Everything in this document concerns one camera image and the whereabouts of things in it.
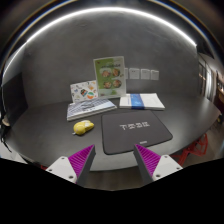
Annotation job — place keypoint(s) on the white colourful illustrated book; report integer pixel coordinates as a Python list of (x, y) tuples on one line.
[(84, 91)]

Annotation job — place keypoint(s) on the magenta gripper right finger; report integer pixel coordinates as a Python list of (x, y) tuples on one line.
[(152, 166)]

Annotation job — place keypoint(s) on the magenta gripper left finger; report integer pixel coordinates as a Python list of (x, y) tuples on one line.
[(74, 168)]

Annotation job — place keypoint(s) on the green food picture book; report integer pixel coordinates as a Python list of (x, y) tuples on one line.
[(110, 76)]

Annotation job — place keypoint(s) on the white and blue book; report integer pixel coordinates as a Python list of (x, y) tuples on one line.
[(141, 101)]

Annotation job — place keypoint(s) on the curved ceiling light strip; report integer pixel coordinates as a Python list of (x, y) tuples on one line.
[(67, 47)]

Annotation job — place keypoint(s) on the red metal stand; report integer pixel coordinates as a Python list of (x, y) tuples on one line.
[(198, 148)]

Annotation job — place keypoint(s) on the yellow computer mouse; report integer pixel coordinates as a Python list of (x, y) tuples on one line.
[(82, 127)]

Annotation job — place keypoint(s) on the white wall socket row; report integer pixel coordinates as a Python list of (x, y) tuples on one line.
[(141, 74)]

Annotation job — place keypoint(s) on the grey patterned book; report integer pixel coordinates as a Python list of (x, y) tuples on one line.
[(88, 108)]

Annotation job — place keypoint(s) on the black mouse pad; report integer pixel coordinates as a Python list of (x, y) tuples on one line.
[(121, 131)]

